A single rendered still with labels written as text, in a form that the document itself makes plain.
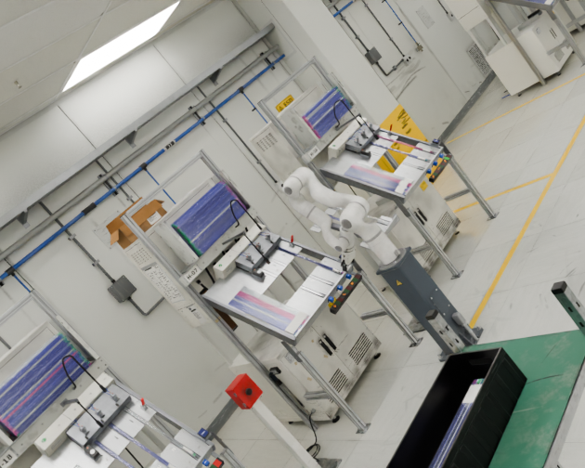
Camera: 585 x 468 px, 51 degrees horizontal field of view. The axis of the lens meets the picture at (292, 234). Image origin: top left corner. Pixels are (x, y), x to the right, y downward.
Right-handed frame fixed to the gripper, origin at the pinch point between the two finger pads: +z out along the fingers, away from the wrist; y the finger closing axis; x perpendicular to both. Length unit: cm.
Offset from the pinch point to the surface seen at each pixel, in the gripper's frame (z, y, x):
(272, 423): 39, -98, -4
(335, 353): 61, -25, -2
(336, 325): 53, -10, 6
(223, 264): 2, -35, 73
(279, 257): 10, -7, 49
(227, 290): 10, -47, 63
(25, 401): -17, -175, 88
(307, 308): 10.2, -35.3, 8.8
